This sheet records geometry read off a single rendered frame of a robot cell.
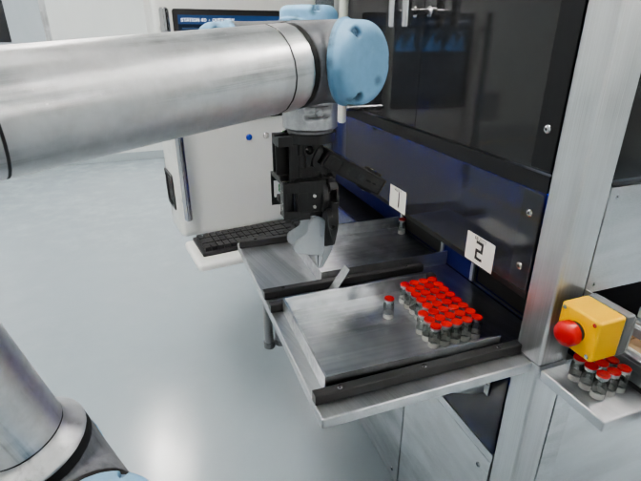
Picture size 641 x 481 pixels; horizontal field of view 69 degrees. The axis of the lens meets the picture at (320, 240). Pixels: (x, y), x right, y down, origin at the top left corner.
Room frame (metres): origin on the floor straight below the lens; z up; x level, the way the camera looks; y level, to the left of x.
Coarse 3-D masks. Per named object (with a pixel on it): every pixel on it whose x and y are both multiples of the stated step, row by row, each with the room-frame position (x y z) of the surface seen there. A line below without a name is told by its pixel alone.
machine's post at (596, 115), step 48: (624, 0) 0.66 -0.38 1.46; (624, 48) 0.67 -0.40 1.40; (576, 96) 0.70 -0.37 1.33; (624, 96) 0.67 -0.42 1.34; (576, 144) 0.68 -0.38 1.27; (576, 192) 0.67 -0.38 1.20; (576, 240) 0.67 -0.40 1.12; (528, 288) 0.71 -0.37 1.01; (576, 288) 0.68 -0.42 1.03; (528, 336) 0.69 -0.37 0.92; (528, 384) 0.67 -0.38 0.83; (528, 432) 0.67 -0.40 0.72; (528, 480) 0.68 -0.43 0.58
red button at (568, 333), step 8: (568, 320) 0.61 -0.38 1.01; (560, 328) 0.60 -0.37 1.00; (568, 328) 0.59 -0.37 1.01; (576, 328) 0.59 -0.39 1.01; (560, 336) 0.60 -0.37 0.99; (568, 336) 0.59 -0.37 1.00; (576, 336) 0.58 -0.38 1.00; (560, 344) 0.60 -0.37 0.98; (568, 344) 0.58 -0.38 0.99; (576, 344) 0.58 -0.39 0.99
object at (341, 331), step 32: (352, 288) 0.89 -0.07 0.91; (384, 288) 0.91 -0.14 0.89; (288, 320) 0.80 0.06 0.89; (320, 320) 0.81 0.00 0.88; (352, 320) 0.81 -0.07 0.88; (384, 320) 0.81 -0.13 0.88; (416, 320) 0.81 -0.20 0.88; (320, 352) 0.70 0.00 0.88; (352, 352) 0.70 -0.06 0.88; (384, 352) 0.70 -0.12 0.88; (416, 352) 0.70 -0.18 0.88; (448, 352) 0.67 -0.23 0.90; (320, 384) 0.61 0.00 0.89
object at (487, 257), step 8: (472, 240) 0.87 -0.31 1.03; (480, 240) 0.84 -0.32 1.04; (472, 248) 0.86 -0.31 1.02; (480, 248) 0.84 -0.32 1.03; (488, 248) 0.82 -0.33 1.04; (472, 256) 0.86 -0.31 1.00; (480, 256) 0.84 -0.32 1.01; (488, 256) 0.82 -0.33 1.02; (480, 264) 0.83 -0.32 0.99; (488, 264) 0.81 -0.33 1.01; (488, 272) 0.81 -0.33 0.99
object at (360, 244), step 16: (352, 224) 1.26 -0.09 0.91; (368, 224) 1.28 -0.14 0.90; (384, 224) 1.29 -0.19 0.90; (336, 240) 1.21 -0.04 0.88; (352, 240) 1.21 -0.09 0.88; (368, 240) 1.21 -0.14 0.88; (384, 240) 1.21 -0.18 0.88; (400, 240) 1.21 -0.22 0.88; (416, 240) 1.21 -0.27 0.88; (304, 256) 1.07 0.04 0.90; (336, 256) 1.11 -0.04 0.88; (352, 256) 1.11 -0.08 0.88; (368, 256) 1.11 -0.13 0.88; (384, 256) 1.11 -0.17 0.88; (400, 256) 1.11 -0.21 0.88; (416, 256) 1.04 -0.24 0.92; (432, 256) 1.05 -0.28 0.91; (320, 272) 0.96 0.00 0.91; (336, 272) 0.97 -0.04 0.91; (352, 272) 0.98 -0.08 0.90
